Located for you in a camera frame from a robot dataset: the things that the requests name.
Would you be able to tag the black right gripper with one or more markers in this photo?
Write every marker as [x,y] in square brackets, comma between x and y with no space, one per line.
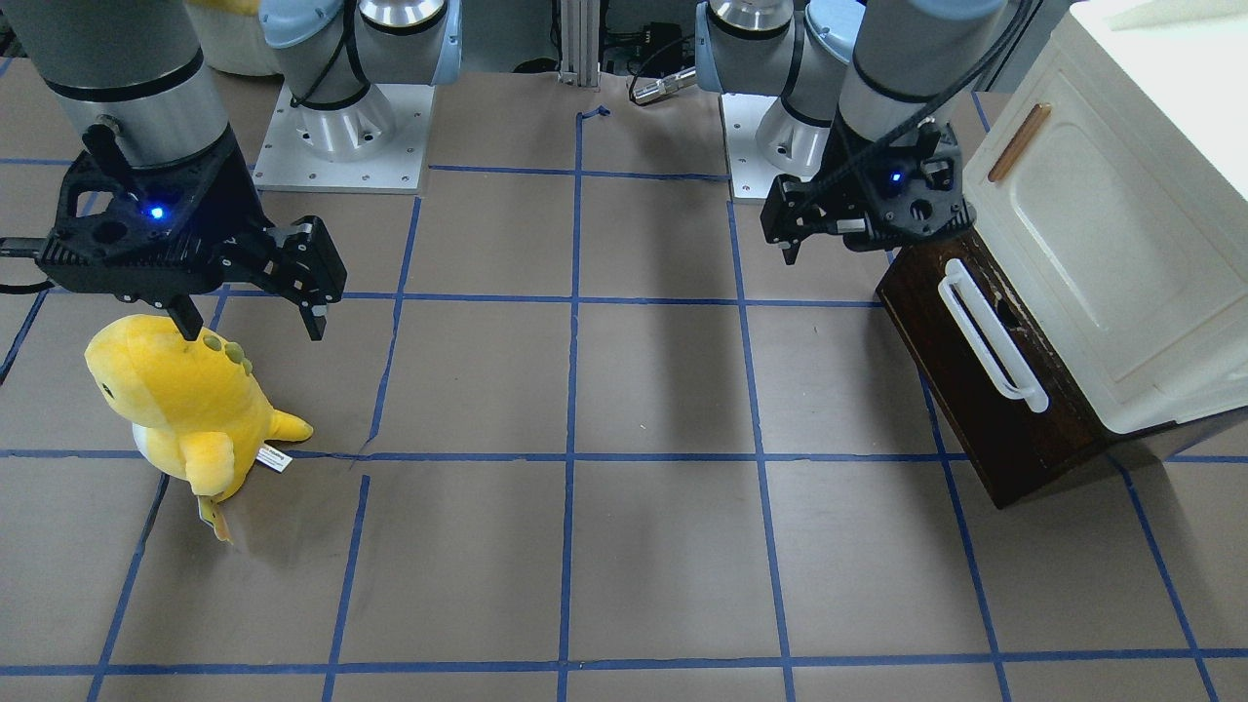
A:
[237,201]

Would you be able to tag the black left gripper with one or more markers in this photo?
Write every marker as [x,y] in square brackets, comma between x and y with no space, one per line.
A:
[846,175]

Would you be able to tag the white drawer handle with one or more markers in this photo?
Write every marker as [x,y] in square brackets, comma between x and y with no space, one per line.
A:
[989,341]

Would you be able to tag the dark brown wooden drawer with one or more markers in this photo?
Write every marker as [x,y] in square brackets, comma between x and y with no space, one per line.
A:
[1018,454]

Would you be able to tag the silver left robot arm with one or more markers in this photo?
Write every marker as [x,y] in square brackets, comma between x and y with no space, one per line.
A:
[860,133]

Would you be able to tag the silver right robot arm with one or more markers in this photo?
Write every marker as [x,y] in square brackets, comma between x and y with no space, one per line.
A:
[137,66]

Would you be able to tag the yellow dinosaur plush toy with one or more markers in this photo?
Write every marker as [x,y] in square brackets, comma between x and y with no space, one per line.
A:
[196,410]

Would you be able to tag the cream plastic storage box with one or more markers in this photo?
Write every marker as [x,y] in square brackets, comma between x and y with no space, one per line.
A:
[1111,190]

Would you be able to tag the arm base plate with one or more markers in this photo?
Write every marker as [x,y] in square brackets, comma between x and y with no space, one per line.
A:
[750,171]
[376,145]

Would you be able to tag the aluminium frame post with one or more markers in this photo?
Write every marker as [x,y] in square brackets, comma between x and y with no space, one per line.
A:
[580,41]

